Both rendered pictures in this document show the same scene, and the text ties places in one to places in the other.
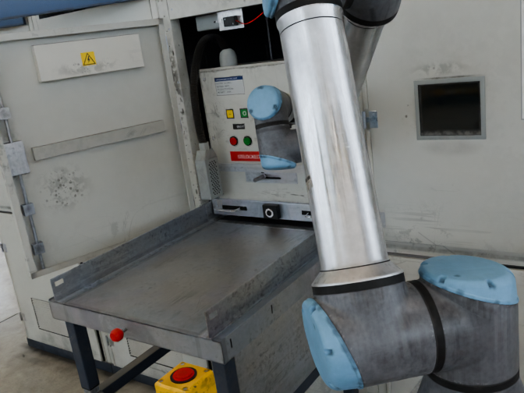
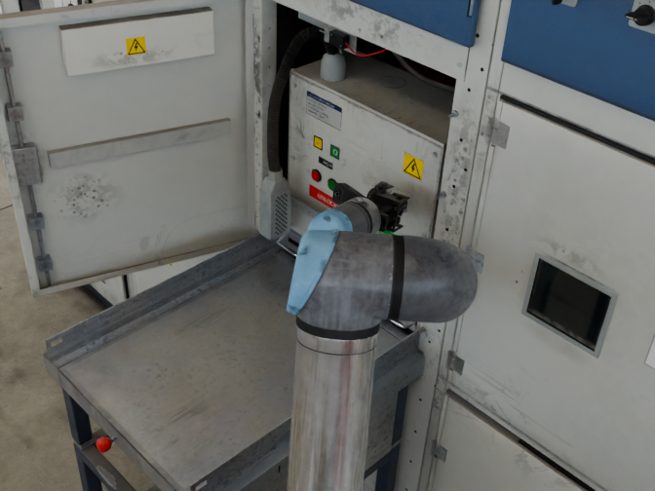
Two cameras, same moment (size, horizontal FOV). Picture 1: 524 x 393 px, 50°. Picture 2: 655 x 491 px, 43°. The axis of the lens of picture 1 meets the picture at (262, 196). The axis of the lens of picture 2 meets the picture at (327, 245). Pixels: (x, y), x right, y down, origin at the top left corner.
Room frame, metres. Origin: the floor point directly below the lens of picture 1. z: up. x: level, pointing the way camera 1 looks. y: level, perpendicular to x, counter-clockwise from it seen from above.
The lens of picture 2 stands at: (0.15, -0.22, 2.26)
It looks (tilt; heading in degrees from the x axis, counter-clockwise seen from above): 36 degrees down; 8
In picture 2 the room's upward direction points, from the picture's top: 3 degrees clockwise
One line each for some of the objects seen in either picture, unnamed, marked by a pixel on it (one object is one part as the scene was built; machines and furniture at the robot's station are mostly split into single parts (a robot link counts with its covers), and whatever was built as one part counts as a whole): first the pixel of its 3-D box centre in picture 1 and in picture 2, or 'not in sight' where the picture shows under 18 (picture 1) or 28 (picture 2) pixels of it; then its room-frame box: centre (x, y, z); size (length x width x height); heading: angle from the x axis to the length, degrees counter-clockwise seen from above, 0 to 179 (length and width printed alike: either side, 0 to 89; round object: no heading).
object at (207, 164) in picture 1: (209, 173); (276, 205); (1.94, 0.17, 1.04); 0.08 x 0.05 x 0.17; 144
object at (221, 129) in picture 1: (265, 138); (353, 194); (1.87, -0.04, 1.15); 0.48 x 0.01 x 0.48; 54
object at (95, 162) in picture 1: (97, 142); (136, 144); (1.88, 0.52, 1.21); 0.63 x 0.07 x 0.74; 126
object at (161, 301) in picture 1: (210, 274); (236, 363); (1.57, 0.19, 0.82); 0.68 x 0.62 x 0.06; 144
